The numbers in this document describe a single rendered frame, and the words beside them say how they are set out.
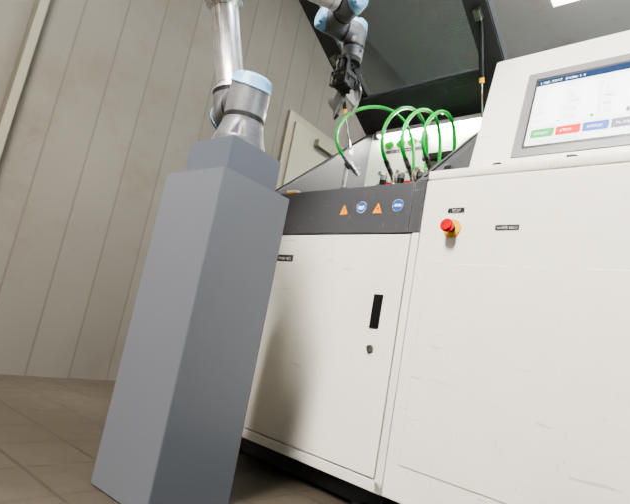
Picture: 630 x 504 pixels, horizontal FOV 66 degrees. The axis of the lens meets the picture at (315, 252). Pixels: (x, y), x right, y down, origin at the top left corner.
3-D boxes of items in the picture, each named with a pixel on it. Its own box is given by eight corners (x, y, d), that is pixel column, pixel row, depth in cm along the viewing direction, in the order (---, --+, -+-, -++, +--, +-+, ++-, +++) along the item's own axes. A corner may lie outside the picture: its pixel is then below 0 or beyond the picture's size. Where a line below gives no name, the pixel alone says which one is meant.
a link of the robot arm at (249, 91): (230, 104, 129) (241, 58, 131) (216, 120, 141) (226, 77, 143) (271, 120, 134) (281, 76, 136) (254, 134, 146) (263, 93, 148)
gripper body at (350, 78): (327, 87, 168) (333, 55, 170) (342, 99, 174) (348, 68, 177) (345, 82, 163) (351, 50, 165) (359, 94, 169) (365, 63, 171)
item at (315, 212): (265, 234, 185) (273, 194, 187) (273, 237, 188) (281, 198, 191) (407, 232, 143) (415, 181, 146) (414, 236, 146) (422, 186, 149)
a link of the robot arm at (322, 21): (330, -6, 161) (358, 10, 165) (314, 12, 170) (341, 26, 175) (326, 15, 159) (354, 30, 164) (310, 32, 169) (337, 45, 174)
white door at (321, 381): (222, 419, 173) (261, 234, 185) (227, 419, 175) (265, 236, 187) (372, 479, 130) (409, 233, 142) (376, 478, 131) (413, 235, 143)
